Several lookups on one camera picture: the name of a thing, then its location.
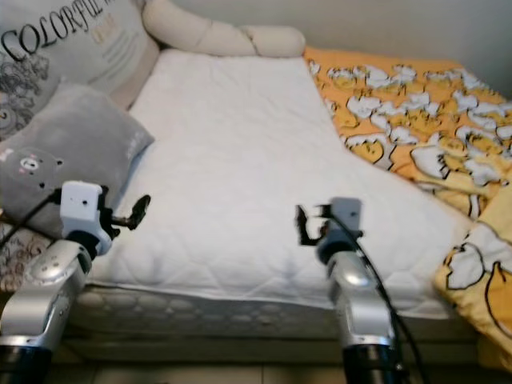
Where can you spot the large lettered swirl pillow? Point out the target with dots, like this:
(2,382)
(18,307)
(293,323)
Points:
(80,44)

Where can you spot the grey bear face pillow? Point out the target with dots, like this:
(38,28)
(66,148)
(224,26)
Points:
(64,144)

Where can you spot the beige braided cushion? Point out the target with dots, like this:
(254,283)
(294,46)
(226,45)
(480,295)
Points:
(216,36)

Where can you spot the grey patterned mattress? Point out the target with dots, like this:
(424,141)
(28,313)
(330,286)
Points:
(208,320)

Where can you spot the grey swirl patterned sheet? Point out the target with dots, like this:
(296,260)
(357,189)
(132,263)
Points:
(20,256)

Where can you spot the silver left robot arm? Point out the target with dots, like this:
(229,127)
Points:
(48,296)

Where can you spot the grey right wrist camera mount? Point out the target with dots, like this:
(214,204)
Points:
(346,220)

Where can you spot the orange yellow cartoon blanket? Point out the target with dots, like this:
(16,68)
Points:
(416,104)

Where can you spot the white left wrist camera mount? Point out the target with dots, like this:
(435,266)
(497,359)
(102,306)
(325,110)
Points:
(82,210)

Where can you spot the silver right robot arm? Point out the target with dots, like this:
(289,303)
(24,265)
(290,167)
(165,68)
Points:
(360,304)

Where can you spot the white quilted mattress pad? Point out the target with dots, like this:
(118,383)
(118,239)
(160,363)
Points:
(232,160)

